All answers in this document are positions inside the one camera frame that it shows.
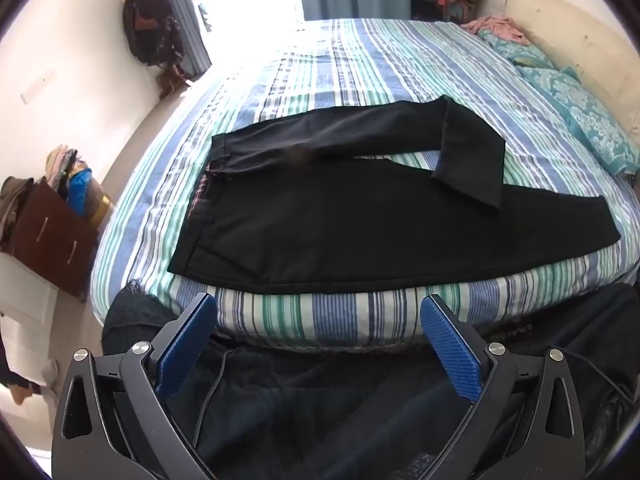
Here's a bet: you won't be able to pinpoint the grey-blue curtain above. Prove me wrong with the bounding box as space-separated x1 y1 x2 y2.
165 0 213 78

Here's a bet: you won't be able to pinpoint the brown bag on floor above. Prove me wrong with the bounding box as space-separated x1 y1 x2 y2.
156 66 195 97

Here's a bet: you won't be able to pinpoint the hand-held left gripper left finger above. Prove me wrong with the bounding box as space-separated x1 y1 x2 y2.
51 291 219 480

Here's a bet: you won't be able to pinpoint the white wall trunking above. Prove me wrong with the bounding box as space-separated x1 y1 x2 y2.
20 71 58 103

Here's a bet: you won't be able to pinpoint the black pants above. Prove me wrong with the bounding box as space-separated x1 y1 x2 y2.
167 95 622 296

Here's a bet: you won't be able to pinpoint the brown wooden dresser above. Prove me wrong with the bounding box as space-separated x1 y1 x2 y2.
2 180 101 301

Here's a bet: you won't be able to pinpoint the striped bed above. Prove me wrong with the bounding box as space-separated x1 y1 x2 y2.
90 17 640 353

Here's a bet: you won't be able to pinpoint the pink cloth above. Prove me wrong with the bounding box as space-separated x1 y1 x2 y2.
460 16 531 45

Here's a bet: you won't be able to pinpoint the person's black clothing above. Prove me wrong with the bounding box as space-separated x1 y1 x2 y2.
100 280 640 480

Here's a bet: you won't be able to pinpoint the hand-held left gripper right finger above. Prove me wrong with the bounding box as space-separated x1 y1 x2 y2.
419 294 587 480

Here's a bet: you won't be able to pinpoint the large teal patterned pillow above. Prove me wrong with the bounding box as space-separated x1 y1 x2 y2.
517 67 640 176

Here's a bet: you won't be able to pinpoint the dark hanging bags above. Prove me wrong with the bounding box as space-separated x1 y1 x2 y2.
121 0 183 68

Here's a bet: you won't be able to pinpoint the olive cloth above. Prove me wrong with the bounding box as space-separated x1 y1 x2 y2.
0 176 35 246

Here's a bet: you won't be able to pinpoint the cream headboard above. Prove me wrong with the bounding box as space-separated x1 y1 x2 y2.
504 0 640 133

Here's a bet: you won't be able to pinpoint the pile of folded clothes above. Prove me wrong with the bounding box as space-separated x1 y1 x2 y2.
45 145 83 196

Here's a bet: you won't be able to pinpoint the small teal patterned pillow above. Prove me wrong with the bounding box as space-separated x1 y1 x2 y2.
477 27 556 68

